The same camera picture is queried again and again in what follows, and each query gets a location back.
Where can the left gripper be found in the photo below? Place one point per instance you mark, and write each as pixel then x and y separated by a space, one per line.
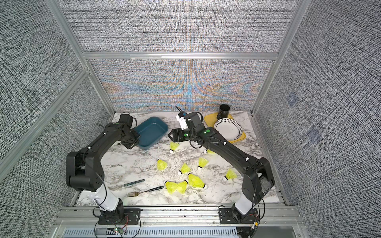
pixel 131 145

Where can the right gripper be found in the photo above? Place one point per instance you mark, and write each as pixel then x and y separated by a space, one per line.
pixel 176 131

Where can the yellow shuttlecock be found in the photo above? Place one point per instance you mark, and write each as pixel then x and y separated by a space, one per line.
pixel 170 186
pixel 202 162
pixel 161 165
pixel 182 187
pixel 184 170
pixel 173 147
pixel 196 181
pixel 208 151

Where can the teal storage box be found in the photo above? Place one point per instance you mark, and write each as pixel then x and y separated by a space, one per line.
pixel 151 131

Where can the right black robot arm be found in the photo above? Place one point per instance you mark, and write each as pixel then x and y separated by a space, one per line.
pixel 257 174

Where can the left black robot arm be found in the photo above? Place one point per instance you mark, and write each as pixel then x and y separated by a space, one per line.
pixel 85 172

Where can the teal pen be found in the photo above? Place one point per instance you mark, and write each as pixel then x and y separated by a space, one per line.
pixel 134 182

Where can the black cup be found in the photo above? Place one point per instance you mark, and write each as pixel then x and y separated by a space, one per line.
pixel 223 112

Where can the white patterned bowl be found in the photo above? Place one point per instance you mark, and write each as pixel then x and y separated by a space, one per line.
pixel 229 128

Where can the yellow shuttlecock right edge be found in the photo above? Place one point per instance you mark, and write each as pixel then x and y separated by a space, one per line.
pixel 230 175

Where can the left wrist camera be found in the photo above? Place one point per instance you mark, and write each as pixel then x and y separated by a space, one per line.
pixel 126 119

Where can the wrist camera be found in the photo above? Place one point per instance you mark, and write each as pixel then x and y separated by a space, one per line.
pixel 189 120
pixel 126 119

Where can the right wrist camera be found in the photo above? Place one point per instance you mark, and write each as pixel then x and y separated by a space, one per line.
pixel 189 120

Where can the black handled fork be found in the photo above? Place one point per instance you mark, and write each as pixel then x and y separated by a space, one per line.
pixel 137 193

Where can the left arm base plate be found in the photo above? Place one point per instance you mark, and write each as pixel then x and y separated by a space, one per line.
pixel 129 216

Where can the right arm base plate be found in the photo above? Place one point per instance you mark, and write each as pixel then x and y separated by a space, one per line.
pixel 233 216

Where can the aluminium front rail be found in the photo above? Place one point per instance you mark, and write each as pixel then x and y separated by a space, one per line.
pixel 184 215

